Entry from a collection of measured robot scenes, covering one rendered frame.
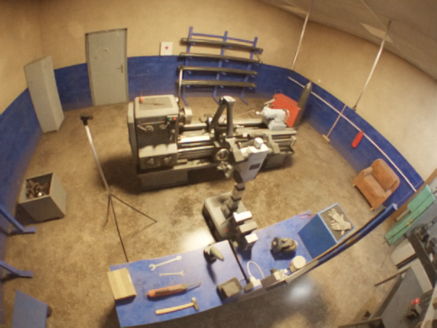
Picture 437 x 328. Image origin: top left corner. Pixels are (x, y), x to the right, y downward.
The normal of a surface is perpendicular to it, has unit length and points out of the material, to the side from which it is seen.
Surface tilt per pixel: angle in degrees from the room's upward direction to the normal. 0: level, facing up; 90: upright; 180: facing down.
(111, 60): 90
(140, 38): 90
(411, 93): 90
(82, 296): 0
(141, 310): 0
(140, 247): 0
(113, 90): 90
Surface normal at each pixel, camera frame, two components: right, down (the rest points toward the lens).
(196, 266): 0.17, -0.71
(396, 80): -0.92, 0.13
